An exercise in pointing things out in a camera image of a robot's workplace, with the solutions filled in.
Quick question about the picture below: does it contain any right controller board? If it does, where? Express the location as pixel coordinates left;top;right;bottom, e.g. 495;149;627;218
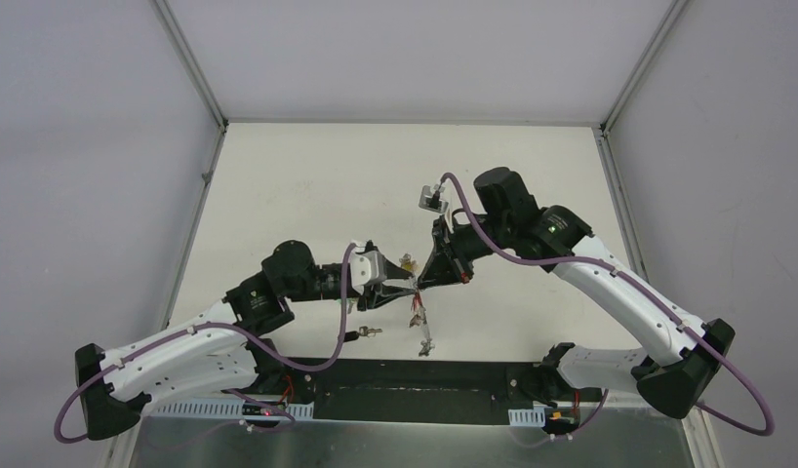
543;409;580;436

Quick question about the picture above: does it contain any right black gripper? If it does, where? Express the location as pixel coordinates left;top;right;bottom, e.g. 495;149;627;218
418;214;513;290

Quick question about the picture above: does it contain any black tagged key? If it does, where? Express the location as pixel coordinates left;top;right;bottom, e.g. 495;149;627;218
343;326;382;342

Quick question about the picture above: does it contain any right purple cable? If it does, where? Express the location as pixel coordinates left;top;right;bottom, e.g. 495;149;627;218
440;172;777;438

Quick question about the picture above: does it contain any aluminium frame rail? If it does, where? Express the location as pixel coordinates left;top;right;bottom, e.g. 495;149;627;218
122;353;705;410

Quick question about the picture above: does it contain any large keyring with keys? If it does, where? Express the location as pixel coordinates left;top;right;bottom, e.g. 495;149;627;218
400;253;435;357

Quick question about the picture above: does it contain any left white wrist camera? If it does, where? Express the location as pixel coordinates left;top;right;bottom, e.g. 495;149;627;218
348;251;385;289

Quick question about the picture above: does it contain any controller board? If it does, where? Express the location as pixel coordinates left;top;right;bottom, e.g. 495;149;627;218
242;401;287;417
543;409;580;436

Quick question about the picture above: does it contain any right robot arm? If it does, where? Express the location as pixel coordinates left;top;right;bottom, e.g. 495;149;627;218
418;167;735;419

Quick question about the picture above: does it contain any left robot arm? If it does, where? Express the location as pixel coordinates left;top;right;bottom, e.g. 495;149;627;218
55;240;416;444

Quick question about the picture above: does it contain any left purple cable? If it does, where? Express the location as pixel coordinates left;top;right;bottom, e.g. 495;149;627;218
54;242;359;445

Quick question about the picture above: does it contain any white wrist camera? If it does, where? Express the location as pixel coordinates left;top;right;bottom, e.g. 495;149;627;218
418;183;450;215
348;251;385;289

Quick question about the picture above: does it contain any purple cable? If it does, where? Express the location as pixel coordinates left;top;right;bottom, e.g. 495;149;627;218
440;172;777;438
54;242;359;445

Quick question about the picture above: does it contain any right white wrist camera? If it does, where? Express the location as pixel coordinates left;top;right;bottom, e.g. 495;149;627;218
418;183;450;215

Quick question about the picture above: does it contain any left controller board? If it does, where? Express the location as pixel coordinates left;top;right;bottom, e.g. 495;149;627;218
242;401;287;417

